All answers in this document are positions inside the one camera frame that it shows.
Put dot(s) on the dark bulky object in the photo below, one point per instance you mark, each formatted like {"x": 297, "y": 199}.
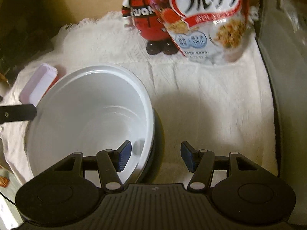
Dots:
{"x": 24, "y": 16}

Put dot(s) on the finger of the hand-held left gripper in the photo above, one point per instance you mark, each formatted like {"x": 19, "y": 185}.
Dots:
{"x": 16, "y": 113}

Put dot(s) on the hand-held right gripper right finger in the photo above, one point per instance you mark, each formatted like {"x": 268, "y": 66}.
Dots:
{"x": 187, "y": 156}

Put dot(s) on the red and black toy figurine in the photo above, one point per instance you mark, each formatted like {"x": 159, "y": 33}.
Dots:
{"x": 146, "y": 24}

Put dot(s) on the white fluffy cloth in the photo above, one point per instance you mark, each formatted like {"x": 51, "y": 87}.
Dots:
{"x": 211, "y": 105}

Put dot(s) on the white bowl with gold emblem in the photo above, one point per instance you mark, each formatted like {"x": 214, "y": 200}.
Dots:
{"x": 84, "y": 105}

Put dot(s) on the orange printed packet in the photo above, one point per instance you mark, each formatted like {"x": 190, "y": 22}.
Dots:
{"x": 3, "y": 180}

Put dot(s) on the red cereal bag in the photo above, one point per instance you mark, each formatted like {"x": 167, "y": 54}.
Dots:
{"x": 203, "y": 16}

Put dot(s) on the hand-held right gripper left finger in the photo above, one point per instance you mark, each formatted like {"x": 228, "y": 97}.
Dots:
{"x": 124, "y": 153}

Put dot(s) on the pink rectangular dish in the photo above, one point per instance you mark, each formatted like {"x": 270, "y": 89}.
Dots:
{"x": 38, "y": 83}

